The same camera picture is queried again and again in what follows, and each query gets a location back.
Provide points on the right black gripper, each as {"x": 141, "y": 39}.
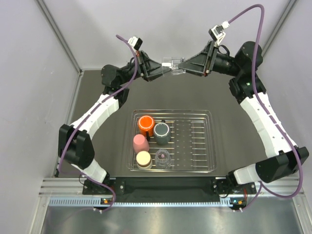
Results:
{"x": 202, "y": 64}

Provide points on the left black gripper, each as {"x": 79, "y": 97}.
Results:
{"x": 150, "y": 69}

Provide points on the clear plastic cup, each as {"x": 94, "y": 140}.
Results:
{"x": 173, "y": 64}
{"x": 163, "y": 159}

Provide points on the orange mug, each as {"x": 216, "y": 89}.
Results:
{"x": 146, "y": 125}

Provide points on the dark grey ceramic mug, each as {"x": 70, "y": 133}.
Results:
{"x": 162, "y": 133}

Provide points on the pink plastic cup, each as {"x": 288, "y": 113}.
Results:
{"x": 140, "y": 143}

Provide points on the steel cup with sleeve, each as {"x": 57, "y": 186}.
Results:
{"x": 144, "y": 160}

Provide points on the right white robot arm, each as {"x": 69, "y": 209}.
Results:
{"x": 283, "y": 155}

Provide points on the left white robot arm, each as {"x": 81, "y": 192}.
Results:
{"x": 75, "y": 140}

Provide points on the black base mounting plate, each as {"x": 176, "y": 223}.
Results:
{"x": 174, "y": 189}

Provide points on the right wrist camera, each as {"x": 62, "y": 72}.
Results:
{"x": 217, "y": 32}

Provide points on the wire dish rack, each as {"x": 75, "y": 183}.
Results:
{"x": 192, "y": 145}

